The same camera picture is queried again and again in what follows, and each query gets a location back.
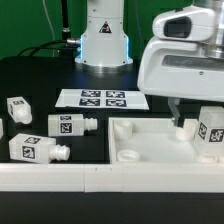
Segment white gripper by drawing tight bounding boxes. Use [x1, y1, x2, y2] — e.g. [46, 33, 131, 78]
[137, 37, 224, 126]

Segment white square tabletop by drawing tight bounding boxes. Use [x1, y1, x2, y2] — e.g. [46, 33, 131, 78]
[108, 117, 224, 164]

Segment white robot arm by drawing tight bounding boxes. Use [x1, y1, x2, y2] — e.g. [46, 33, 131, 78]
[75, 0, 224, 124]

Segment white tag sheet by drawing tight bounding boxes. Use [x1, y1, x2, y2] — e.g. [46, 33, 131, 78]
[56, 89, 149, 110]

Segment white front fence bar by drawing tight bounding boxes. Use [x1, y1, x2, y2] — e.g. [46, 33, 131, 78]
[0, 163, 224, 193]

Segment black pole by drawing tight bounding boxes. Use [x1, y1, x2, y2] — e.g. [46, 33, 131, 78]
[61, 0, 71, 40]

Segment white piece left edge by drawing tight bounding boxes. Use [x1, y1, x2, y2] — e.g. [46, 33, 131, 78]
[0, 118, 4, 139]

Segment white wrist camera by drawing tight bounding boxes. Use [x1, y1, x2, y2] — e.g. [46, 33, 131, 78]
[152, 5, 217, 42]

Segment black cables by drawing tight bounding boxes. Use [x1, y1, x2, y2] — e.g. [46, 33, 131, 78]
[17, 39, 81, 58]

